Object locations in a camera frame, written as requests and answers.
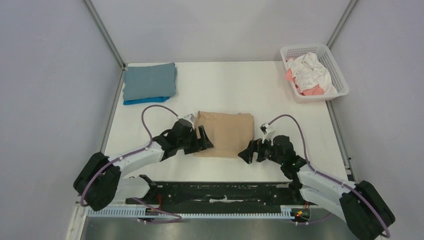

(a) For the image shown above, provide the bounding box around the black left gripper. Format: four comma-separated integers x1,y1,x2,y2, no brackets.
177,125,213,155

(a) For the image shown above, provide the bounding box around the beige t shirt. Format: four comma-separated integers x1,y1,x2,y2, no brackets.
194,111,254,158

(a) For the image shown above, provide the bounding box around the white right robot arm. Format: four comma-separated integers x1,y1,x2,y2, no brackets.
238,135,396,240

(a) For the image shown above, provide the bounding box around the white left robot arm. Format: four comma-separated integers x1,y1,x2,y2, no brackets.
73,118,214,211

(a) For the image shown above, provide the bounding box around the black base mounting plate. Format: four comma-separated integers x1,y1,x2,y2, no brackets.
141,181,306,214

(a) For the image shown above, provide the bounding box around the folded bright blue t shirt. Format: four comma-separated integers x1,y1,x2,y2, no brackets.
123,96,170,105

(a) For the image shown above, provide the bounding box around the folded grey-blue t shirt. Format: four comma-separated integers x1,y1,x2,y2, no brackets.
122,62,177,101

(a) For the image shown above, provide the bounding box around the pink t shirt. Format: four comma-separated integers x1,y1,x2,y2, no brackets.
285,57,325,96

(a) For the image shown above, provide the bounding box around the white t shirt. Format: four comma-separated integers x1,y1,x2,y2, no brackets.
285,52,337,96

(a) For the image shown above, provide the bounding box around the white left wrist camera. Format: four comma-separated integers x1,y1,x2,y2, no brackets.
178,113,197,128

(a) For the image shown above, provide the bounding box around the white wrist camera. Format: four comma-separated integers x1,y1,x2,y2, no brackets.
178,113,197,128
259,123,275,144

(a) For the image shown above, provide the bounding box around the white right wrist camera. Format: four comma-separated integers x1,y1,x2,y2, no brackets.
259,123,275,144

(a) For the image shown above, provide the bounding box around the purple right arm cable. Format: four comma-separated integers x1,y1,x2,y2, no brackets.
268,114,392,239

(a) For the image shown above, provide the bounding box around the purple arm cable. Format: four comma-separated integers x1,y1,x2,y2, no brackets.
79,104,183,225
268,114,392,239

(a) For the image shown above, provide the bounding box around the white slotted cable duct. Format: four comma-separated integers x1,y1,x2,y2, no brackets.
86,206,297,220

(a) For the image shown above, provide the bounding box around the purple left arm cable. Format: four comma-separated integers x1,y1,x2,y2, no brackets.
79,104,183,225

